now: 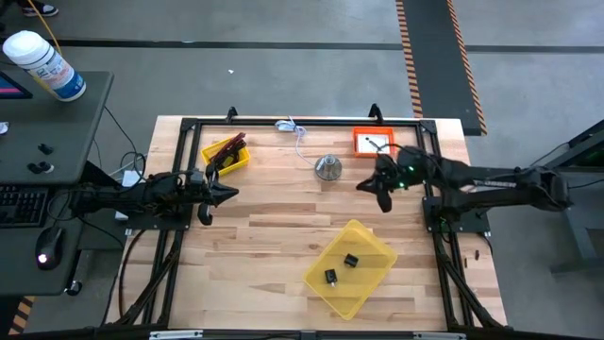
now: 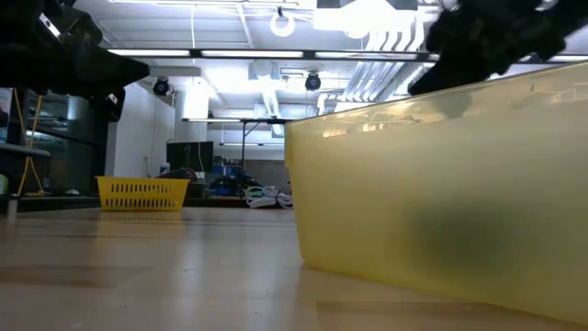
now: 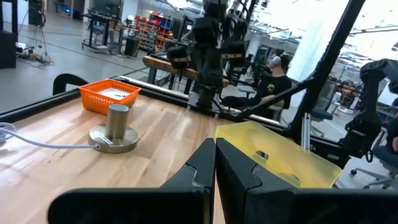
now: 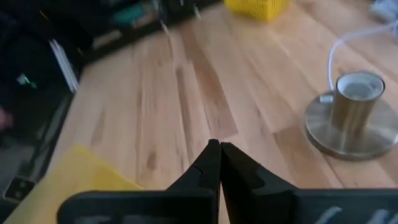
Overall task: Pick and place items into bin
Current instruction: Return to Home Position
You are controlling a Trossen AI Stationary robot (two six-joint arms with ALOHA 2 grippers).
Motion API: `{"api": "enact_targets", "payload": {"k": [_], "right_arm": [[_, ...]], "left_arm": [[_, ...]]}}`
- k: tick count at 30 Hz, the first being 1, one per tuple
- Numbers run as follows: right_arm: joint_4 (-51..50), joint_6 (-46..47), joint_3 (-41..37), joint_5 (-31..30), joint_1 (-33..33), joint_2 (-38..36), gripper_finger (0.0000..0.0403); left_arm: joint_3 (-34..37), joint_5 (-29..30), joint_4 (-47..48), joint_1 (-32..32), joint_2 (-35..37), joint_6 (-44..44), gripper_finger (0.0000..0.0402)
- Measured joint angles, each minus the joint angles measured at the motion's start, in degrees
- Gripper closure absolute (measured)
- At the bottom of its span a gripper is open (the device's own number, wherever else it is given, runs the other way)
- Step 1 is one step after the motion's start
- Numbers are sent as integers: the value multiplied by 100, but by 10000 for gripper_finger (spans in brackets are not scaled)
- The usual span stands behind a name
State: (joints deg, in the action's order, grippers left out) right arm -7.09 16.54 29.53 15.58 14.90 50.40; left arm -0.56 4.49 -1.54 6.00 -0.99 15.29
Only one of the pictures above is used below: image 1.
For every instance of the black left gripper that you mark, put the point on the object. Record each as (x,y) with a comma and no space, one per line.
(197,189)

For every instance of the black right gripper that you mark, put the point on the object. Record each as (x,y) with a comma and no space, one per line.
(401,175)

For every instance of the white stylus box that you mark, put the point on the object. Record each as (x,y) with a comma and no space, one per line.
(373,144)

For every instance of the black cube adapter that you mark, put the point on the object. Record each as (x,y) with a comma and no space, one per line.
(350,260)

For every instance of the black pronged power adapter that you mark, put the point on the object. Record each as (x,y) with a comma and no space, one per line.
(330,276)

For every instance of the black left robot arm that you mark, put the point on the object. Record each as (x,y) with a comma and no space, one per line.
(141,196)

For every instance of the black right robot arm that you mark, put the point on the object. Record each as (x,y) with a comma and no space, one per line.
(495,184)

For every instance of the yellow translucent bin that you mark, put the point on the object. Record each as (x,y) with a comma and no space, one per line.
(368,241)

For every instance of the yellow plastic basket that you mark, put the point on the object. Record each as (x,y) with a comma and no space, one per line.
(238,163)

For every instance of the orange plastic basket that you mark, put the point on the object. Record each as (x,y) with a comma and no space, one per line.
(355,141)

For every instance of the brushed metal lamp base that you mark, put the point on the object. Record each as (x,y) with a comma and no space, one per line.
(328,167)

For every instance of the white power brick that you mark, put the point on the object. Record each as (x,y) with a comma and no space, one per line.
(131,178)

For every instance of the hazard-striped black floor mat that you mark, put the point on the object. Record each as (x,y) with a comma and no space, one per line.
(434,71)

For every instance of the black side desk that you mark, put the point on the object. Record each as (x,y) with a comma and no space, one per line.
(71,132)

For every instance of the small black knob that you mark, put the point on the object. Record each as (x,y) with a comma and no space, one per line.
(40,167)
(45,148)

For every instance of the black computer mouse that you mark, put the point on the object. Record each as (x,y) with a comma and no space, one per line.
(49,248)

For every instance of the black keyboard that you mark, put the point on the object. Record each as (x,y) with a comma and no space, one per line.
(23,205)

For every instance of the grey metal stand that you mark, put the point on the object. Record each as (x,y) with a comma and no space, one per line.
(578,236)

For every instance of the white wipes canister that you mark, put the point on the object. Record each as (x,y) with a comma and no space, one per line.
(42,63)

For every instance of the dark tablet screen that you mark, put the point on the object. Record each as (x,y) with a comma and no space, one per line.
(11,87)

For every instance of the person's shoe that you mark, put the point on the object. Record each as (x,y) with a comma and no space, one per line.
(40,8)

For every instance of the black aluminium table frame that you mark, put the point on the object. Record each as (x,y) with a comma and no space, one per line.
(427,125)

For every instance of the silver edge bracket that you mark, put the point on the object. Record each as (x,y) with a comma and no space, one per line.
(439,336)
(174,335)

